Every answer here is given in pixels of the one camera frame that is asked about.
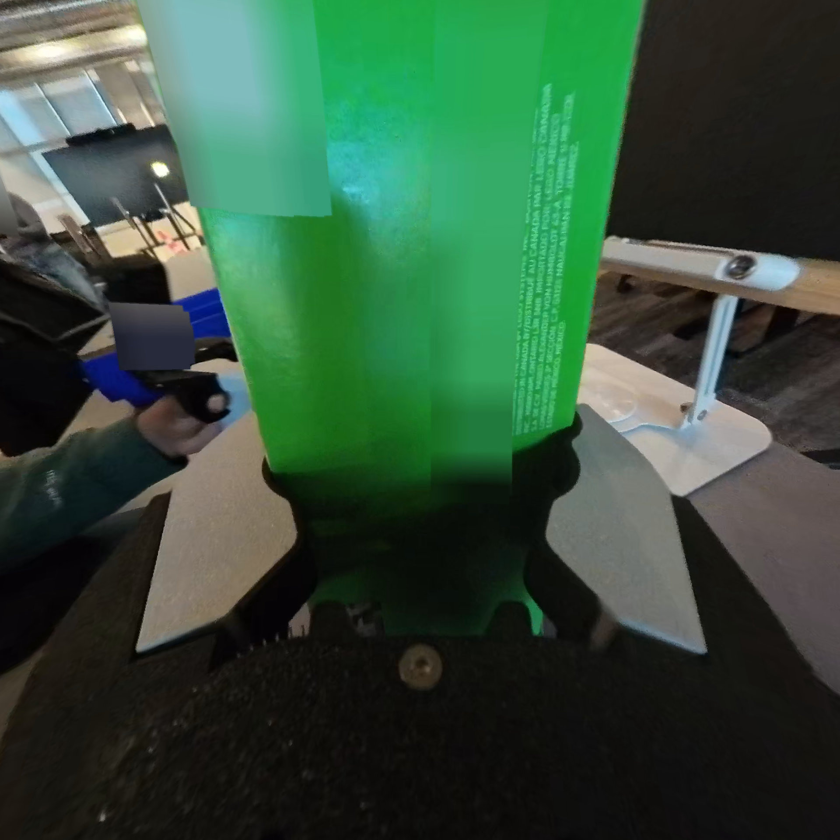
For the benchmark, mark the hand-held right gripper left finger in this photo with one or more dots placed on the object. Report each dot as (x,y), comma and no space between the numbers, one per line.
(216,558)

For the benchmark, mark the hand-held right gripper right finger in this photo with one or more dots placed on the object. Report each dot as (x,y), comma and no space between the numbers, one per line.
(623,544)

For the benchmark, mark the blue plastic bin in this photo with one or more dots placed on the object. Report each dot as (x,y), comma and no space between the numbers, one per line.
(203,315)

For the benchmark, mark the green toy brick box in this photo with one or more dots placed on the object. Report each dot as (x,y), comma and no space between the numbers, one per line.
(394,295)

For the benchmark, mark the person's left forearm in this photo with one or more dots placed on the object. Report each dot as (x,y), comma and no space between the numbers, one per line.
(65,485)

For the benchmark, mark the grey desk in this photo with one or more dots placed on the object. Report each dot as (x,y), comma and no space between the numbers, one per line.
(754,525)

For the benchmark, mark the person's left hand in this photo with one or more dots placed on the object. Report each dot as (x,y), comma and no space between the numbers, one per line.
(174,430)

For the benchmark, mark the white metal stand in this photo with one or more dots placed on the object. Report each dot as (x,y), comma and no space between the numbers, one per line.
(709,446)

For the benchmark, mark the black display screen on stand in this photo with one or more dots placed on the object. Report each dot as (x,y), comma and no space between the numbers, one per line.
(98,170)

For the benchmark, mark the black wood-framed board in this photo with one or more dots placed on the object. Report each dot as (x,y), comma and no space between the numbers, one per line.
(722,131)

